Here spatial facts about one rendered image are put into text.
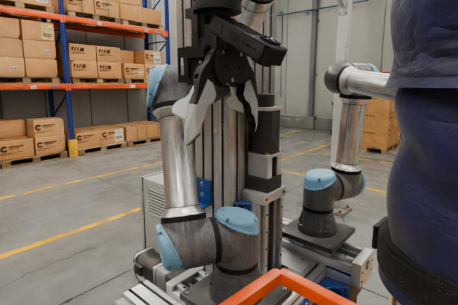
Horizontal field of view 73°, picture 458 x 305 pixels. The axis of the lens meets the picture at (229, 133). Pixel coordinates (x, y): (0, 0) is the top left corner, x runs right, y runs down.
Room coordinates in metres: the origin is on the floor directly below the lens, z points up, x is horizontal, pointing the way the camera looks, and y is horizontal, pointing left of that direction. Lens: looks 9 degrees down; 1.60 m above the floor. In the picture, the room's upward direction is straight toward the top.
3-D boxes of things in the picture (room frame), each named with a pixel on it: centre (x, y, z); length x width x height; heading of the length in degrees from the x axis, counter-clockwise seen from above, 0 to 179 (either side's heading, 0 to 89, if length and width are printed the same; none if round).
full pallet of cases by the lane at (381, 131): (7.73, -3.60, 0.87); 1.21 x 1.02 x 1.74; 139
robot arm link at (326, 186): (1.16, -0.35, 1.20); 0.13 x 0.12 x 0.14; 118
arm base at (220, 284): (0.78, -0.02, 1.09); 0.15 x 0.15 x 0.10
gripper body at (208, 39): (0.48, 0.02, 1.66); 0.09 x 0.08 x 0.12; 49
